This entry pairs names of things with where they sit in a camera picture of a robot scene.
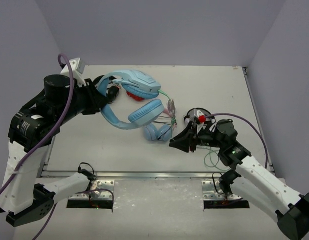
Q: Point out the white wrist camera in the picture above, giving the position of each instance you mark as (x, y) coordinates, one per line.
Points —
(198, 117)
(77, 67)

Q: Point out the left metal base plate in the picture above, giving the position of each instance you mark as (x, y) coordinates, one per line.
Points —
(102, 190)

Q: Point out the red black headphones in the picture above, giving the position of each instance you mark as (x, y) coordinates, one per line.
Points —
(135, 97)

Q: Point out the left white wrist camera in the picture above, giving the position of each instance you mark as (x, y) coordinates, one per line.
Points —
(77, 67)

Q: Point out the aluminium table edge rail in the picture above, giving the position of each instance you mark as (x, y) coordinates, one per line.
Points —
(131, 174)

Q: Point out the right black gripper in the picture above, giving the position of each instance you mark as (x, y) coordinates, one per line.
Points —
(186, 140)

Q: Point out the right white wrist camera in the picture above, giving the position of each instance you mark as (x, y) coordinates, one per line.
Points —
(198, 117)

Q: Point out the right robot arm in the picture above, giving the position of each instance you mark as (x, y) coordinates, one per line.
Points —
(248, 179)

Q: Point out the pink blue cat-ear headphones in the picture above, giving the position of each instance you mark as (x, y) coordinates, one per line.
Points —
(165, 132)

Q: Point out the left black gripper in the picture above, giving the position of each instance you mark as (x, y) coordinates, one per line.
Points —
(93, 95)

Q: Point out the metal base plate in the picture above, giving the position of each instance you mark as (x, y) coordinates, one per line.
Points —
(211, 190)
(102, 190)

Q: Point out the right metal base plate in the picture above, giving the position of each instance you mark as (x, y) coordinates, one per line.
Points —
(211, 190)

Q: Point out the light blue headphones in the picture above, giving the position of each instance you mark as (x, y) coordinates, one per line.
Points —
(139, 84)

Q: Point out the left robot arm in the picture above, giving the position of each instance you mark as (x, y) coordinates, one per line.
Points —
(31, 133)

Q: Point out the white black headphones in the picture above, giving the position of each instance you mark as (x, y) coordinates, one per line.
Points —
(211, 121)

